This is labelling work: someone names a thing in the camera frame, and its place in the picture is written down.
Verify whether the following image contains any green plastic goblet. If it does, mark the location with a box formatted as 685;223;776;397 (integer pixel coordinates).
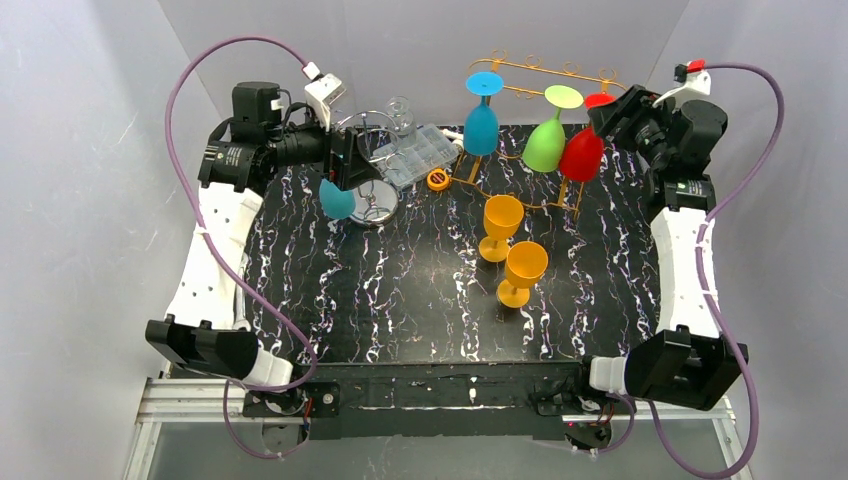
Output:
521;85;584;173

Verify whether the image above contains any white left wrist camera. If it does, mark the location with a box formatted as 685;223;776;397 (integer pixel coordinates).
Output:
302;62;346;132

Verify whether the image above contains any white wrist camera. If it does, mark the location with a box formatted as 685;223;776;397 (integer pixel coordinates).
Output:
652;59;712;110
302;62;346;132

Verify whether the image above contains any clear plastic parts box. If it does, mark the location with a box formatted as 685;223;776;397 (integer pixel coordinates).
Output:
372;124;459;191

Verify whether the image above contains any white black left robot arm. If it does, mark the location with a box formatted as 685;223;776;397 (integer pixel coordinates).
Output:
145;74;379;391

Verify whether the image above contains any red plastic goblet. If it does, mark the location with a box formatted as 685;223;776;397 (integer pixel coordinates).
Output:
559;120;604;183

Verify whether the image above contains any chrome spiral glass rack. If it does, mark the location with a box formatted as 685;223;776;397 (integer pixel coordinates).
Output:
336;110;399;228

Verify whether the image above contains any blue plastic goblet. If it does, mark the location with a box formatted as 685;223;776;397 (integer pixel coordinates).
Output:
319;178;356;220
463;71;504;156

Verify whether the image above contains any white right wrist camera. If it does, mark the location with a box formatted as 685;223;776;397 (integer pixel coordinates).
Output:
652;59;712;110

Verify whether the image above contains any yellow tape measure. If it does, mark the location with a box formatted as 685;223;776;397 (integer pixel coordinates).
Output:
426;168;452;192

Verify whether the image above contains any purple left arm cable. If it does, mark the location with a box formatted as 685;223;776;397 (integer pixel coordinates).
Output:
164;36;321;461

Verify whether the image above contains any orange plastic goblet near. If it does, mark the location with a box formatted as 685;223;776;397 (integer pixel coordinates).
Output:
496;241;549;309

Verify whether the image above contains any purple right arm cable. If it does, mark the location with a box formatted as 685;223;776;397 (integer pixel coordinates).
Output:
596;62;786;480

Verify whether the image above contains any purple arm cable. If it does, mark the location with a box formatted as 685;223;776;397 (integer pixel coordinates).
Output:
164;36;321;461
596;62;786;480

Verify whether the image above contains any clear glass wine glass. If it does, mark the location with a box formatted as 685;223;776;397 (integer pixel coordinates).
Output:
385;96;417;150

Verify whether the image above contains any white small tool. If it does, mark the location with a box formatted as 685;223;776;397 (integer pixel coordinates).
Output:
441;129;465;152

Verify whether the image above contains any orange plastic goblet far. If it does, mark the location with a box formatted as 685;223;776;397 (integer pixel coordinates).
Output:
478;195;524;263

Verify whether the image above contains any orange plastic goblet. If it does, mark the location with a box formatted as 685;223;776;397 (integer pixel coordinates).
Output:
478;195;524;263
496;241;549;309

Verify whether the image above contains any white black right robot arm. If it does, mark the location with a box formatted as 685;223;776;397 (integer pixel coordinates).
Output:
580;85;741;410

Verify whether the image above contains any blue plastic goblet back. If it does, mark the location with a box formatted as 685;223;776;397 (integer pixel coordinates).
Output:
463;71;504;156

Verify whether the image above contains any gold wire glass rack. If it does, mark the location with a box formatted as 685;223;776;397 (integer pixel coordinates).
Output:
451;49;626;221

